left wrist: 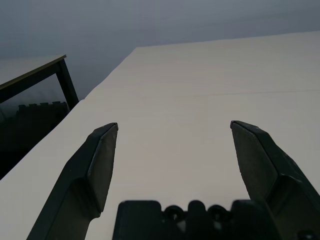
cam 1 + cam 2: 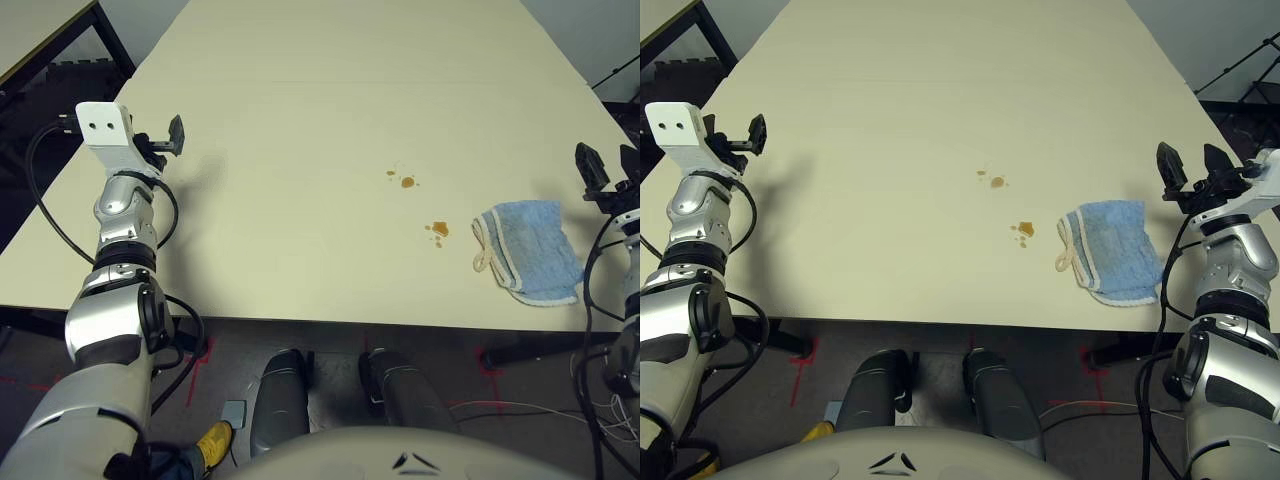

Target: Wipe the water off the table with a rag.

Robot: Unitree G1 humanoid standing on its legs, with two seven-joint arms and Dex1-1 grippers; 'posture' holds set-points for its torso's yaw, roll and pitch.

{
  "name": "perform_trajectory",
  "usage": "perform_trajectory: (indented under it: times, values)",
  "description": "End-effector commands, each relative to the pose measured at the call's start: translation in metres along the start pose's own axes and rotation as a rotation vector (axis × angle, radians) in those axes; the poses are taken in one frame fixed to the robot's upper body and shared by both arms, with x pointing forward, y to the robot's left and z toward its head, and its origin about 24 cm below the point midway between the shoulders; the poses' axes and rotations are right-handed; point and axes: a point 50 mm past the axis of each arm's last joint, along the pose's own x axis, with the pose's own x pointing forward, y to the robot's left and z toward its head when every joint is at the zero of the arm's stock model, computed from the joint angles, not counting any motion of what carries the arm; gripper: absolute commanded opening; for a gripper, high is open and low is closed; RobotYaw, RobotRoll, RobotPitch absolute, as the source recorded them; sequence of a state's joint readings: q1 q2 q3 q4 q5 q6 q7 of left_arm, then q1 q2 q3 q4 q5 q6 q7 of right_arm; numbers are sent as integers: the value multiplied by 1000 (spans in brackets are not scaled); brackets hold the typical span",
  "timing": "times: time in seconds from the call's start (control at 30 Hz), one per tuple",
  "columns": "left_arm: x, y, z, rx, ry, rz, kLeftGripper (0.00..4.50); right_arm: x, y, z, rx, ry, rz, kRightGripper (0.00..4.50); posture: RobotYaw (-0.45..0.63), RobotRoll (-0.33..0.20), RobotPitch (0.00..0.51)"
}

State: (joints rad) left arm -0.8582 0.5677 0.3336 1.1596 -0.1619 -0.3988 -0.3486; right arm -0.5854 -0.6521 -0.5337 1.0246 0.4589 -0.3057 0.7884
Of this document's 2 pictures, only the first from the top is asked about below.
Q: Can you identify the beige side table black frame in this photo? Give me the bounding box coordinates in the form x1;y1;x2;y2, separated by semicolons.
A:
0;54;80;109

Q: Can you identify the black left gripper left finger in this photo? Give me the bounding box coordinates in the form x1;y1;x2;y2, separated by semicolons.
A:
26;122;120;240

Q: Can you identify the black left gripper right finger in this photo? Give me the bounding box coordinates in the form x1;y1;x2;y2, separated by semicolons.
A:
230;120;320;240

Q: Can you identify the black foam puzzle mat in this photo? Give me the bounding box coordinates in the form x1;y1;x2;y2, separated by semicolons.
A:
0;101;70;176

